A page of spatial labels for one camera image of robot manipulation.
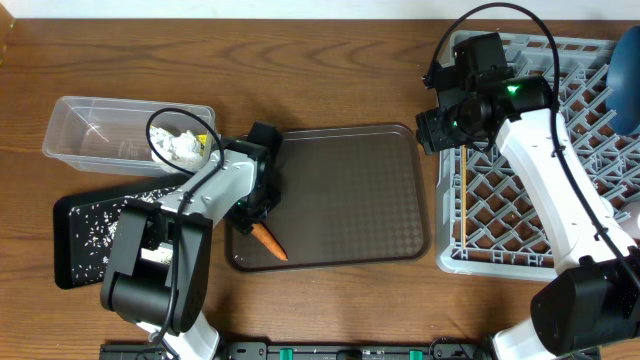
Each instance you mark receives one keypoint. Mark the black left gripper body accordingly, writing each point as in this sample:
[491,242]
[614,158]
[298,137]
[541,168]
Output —
[256,211]

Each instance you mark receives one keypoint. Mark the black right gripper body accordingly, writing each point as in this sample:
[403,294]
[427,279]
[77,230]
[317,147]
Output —
[450,128]

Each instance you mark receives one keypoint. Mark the white tissue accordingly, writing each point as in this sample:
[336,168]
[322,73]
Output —
[185,150]

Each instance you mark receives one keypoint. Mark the orange carrot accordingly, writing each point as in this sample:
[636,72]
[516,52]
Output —
[261,233]

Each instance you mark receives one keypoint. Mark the large blue plate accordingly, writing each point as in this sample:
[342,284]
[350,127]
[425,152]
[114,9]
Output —
[623,80]

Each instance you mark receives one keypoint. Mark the white rice grains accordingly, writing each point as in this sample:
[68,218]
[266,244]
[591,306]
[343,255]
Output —
[92,230]

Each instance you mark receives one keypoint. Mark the pink plastic cup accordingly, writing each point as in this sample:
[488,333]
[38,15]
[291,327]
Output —
[631,225]

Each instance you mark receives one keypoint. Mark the yellow snack wrapper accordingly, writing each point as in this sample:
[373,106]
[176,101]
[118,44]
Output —
[202,139]

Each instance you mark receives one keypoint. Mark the small blue bowl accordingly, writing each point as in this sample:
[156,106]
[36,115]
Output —
[608,207]

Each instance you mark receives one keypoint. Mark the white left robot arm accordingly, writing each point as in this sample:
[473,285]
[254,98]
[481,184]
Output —
[157,275]

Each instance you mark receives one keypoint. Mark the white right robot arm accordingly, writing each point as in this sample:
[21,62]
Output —
[594,299]

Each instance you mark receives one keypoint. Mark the grey dishwasher rack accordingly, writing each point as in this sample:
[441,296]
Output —
[504,235]

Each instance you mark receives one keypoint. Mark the clear plastic waste bin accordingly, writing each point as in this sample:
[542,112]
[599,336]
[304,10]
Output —
[107,135]

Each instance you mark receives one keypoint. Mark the black waste bin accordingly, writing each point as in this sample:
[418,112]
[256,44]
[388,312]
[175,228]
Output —
[61,218]

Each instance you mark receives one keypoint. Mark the dark brown serving tray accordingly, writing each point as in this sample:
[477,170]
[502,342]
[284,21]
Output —
[348,196]

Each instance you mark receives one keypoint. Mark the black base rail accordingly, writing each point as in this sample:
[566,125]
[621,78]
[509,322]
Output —
[438,350]

